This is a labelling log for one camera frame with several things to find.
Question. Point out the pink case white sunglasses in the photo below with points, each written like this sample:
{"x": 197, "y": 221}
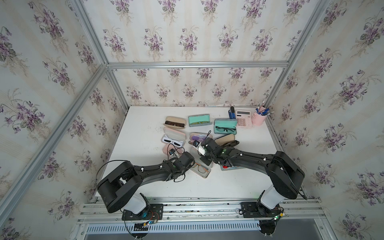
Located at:
{"x": 174, "y": 134}

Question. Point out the pink calculator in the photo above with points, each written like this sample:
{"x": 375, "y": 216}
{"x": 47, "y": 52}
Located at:
{"x": 244, "y": 119}

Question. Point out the beige case brown glasses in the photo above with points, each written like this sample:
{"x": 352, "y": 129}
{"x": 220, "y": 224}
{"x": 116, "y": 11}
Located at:
{"x": 175, "y": 122}

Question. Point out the grey case red sunglasses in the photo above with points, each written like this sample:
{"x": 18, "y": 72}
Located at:
{"x": 228, "y": 167}

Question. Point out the pink pen cup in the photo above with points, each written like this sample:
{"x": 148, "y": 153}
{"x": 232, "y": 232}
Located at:
{"x": 258, "y": 120}

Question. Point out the plaid case purple glasses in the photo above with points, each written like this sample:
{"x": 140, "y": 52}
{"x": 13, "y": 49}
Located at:
{"x": 200, "y": 137}

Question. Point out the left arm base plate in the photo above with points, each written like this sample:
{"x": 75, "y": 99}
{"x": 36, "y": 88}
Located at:
{"x": 150, "y": 213}

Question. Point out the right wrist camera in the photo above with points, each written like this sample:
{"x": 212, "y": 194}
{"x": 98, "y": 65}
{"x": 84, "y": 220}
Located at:
{"x": 200, "y": 149}

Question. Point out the grey teal-lined glasses case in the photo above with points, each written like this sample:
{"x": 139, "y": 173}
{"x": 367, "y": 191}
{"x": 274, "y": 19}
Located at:
{"x": 199, "y": 120}

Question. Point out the blue black stapler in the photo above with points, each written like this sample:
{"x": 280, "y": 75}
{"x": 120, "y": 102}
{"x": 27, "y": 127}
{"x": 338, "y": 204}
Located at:
{"x": 232, "y": 113}

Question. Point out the teal case black glasses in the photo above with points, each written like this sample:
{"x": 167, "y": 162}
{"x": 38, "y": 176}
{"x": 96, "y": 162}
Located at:
{"x": 225, "y": 126}

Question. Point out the grey orange glasses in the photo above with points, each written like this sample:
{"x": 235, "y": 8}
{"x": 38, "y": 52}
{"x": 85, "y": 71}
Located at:
{"x": 200, "y": 170}

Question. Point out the beige case black glasses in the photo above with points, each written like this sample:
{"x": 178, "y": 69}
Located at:
{"x": 227, "y": 141}

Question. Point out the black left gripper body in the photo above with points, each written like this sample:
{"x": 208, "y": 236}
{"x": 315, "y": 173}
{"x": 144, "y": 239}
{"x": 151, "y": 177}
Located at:
{"x": 184, "y": 171}

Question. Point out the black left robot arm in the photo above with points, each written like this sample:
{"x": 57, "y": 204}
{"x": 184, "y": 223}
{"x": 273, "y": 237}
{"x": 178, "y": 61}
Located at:
{"x": 120, "y": 185}

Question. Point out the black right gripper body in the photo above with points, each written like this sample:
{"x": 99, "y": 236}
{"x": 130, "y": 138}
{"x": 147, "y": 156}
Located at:
{"x": 206, "y": 159}

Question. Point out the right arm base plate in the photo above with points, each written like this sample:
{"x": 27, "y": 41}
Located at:
{"x": 257, "y": 210}

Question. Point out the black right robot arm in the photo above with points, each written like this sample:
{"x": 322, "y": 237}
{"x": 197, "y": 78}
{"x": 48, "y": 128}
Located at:
{"x": 286, "y": 176}

